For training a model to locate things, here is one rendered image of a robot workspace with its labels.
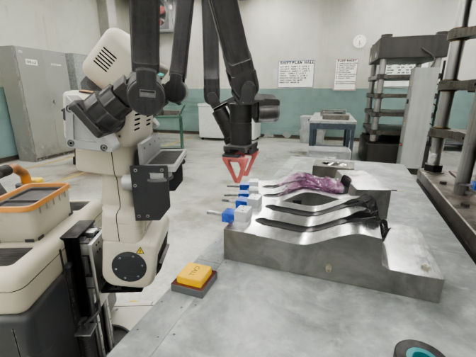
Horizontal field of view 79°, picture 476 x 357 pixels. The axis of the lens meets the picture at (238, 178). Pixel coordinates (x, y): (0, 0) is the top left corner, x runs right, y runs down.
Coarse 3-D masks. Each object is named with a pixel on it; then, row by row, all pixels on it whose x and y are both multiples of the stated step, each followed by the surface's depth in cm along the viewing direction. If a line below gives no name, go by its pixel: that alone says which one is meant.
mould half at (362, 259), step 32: (256, 224) 79; (352, 224) 69; (224, 256) 79; (256, 256) 75; (288, 256) 72; (320, 256) 69; (352, 256) 66; (384, 256) 68; (416, 256) 69; (384, 288) 66; (416, 288) 63
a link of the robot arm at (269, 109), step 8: (248, 88) 67; (240, 96) 68; (248, 96) 69; (256, 96) 73; (264, 96) 74; (272, 96) 75; (240, 104) 69; (248, 104) 70; (264, 104) 74; (272, 104) 74; (264, 112) 74; (272, 112) 74; (256, 120) 76; (264, 120) 76; (272, 120) 76
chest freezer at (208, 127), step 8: (200, 104) 746; (200, 112) 753; (208, 112) 747; (200, 120) 759; (208, 120) 753; (200, 128) 765; (208, 128) 759; (216, 128) 753; (256, 128) 748; (200, 136) 771; (208, 136) 765; (216, 136) 759; (256, 136) 755
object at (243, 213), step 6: (210, 210) 86; (228, 210) 84; (234, 210) 81; (240, 210) 81; (246, 210) 81; (222, 216) 83; (228, 216) 82; (234, 216) 81; (240, 216) 80; (246, 216) 80; (228, 222) 83
